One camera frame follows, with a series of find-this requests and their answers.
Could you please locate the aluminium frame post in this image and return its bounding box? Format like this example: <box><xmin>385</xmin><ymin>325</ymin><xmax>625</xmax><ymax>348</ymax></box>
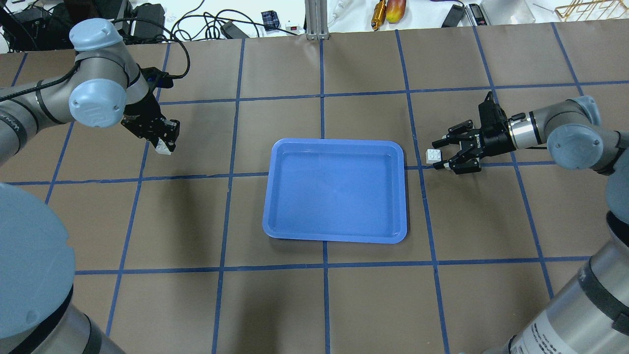
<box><xmin>304</xmin><ymin>0</ymin><xmax>330</xmax><ymax>40</ymax></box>

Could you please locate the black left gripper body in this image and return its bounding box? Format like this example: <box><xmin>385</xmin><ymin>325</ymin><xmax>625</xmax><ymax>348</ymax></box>
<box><xmin>121</xmin><ymin>101</ymin><xmax>180</xmax><ymax>144</ymax></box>

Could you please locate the white block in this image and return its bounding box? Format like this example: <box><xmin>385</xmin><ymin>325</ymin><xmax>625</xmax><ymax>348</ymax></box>
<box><xmin>425</xmin><ymin>148</ymin><xmax>443</xmax><ymax>164</ymax></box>
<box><xmin>154</xmin><ymin>139</ymin><xmax>172</xmax><ymax>155</ymax></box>

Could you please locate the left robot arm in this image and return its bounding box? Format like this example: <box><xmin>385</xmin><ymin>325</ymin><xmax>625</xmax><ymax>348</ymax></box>
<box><xmin>1</xmin><ymin>18</ymin><xmax>180</xmax><ymax>354</ymax></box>

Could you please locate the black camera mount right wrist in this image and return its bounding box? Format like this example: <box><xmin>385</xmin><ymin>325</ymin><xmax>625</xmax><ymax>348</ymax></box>
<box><xmin>478</xmin><ymin>90</ymin><xmax>508</xmax><ymax>136</ymax></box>

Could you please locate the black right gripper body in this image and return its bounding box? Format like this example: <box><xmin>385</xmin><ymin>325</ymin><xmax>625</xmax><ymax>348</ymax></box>
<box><xmin>459</xmin><ymin>125</ymin><xmax>512</xmax><ymax>164</ymax></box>

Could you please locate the blue plastic tray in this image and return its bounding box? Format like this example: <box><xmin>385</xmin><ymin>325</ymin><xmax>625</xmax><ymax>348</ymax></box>
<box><xmin>261</xmin><ymin>138</ymin><xmax>407</xmax><ymax>244</ymax></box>

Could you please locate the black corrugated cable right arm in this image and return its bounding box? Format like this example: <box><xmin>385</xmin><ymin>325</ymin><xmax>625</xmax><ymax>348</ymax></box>
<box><xmin>0</xmin><ymin>64</ymin><xmax>79</xmax><ymax>104</ymax></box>

